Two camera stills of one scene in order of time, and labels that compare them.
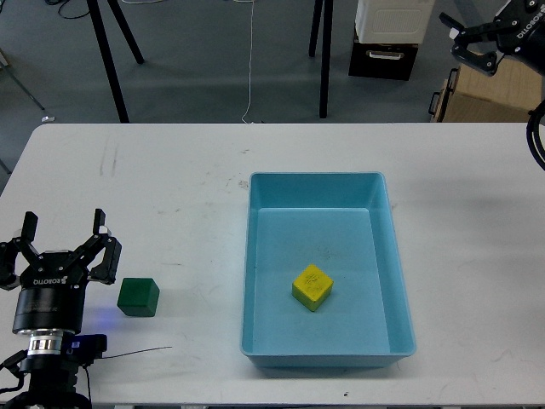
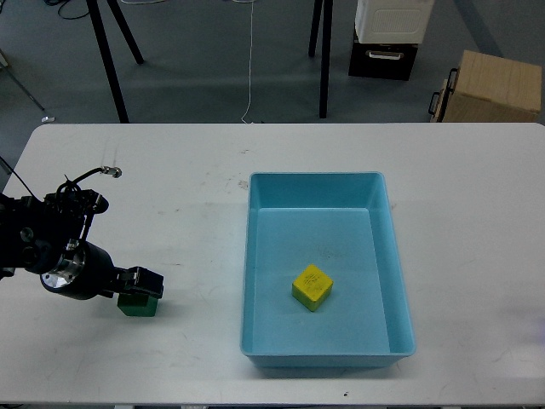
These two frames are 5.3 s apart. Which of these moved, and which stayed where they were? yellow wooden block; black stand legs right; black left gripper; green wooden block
Moved: black left gripper
Stayed: green wooden block; yellow wooden block; black stand legs right
